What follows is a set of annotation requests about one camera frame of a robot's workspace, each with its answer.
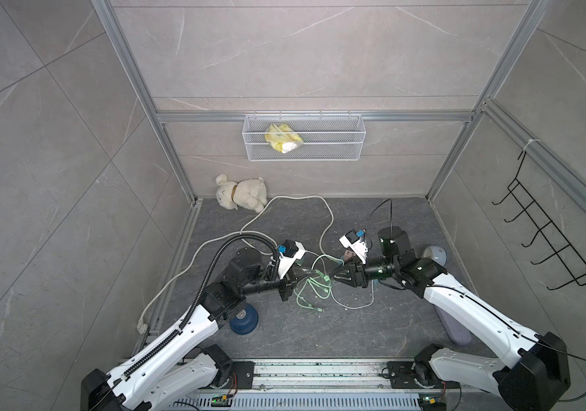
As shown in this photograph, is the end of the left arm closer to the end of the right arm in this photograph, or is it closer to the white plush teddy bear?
the end of the right arm

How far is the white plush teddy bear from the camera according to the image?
1111 millimetres

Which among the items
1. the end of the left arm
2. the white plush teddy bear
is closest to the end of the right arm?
the end of the left arm
